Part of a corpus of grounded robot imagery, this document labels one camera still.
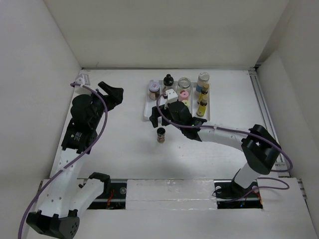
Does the red label spice jar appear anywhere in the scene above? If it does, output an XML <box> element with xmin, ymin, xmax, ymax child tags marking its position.
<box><xmin>149</xmin><ymin>81</ymin><xmax>160</xmax><ymax>100</ymax></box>

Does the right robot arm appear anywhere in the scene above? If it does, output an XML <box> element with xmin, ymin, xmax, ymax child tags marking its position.
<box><xmin>149</xmin><ymin>101</ymin><xmax>281</xmax><ymax>200</ymax></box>

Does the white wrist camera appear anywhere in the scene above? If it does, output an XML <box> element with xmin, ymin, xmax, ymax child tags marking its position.
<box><xmin>164</xmin><ymin>89</ymin><xmax>178</xmax><ymax>108</ymax></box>
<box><xmin>74</xmin><ymin>73</ymin><xmax>91</xmax><ymax>95</ymax></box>

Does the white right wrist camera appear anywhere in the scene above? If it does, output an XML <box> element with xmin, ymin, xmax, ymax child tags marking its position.
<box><xmin>164</xmin><ymin>89</ymin><xmax>178</xmax><ymax>108</ymax></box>

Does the yellow bottle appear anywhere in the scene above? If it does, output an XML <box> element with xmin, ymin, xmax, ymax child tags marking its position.
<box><xmin>197</xmin><ymin>83</ymin><xmax>209</xmax><ymax>104</ymax></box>
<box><xmin>196</xmin><ymin>96</ymin><xmax>208</xmax><ymax>117</ymax></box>

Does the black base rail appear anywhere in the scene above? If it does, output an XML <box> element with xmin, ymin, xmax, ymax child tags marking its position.
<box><xmin>89</xmin><ymin>179</ymin><xmax>263</xmax><ymax>211</ymax></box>

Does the yellow-green lid spice jar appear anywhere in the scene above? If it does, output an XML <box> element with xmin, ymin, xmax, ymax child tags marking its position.
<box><xmin>182</xmin><ymin>100</ymin><xmax>190</xmax><ymax>109</ymax></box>

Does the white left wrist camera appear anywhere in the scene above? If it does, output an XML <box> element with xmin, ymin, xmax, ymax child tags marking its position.
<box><xmin>74</xmin><ymin>73</ymin><xmax>91</xmax><ymax>95</ymax></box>

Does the pink lid spice jar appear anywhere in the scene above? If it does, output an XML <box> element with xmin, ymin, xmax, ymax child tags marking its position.
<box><xmin>178</xmin><ymin>90</ymin><xmax>189</xmax><ymax>102</ymax></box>

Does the white divided organizer tray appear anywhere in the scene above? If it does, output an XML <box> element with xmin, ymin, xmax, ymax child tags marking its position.
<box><xmin>144</xmin><ymin>80</ymin><xmax>211</xmax><ymax>121</ymax></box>

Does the black dome lid jar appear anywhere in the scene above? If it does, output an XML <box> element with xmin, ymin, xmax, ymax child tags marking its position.
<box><xmin>162</xmin><ymin>74</ymin><xmax>174</xmax><ymax>93</ymax></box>

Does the blue label white bottle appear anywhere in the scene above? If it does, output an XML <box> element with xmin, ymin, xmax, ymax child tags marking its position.
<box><xmin>195</xmin><ymin>72</ymin><xmax>210</xmax><ymax>93</ymax></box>

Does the small dark pepper bottle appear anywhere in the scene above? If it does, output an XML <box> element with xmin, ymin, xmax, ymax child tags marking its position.
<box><xmin>157</xmin><ymin>127</ymin><xmax>166</xmax><ymax>143</ymax></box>

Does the glass jar beige powder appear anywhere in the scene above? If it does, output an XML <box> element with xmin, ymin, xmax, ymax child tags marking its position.
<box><xmin>176</xmin><ymin>77</ymin><xmax>192</xmax><ymax>95</ymax></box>

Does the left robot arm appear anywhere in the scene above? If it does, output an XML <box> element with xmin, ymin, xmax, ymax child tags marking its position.
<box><xmin>24</xmin><ymin>82</ymin><xmax>124</xmax><ymax>239</ymax></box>

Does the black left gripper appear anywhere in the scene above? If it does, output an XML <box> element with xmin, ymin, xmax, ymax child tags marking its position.
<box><xmin>86</xmin><ymin>82</ymin><xmax>123</xmax><ymax>128</ymax></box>

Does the aluminium side rail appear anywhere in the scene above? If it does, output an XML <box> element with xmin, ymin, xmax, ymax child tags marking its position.
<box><xmin>248</xmin><ymin>67</ymin><xmax>308</xmax><ymax>200</ymax></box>

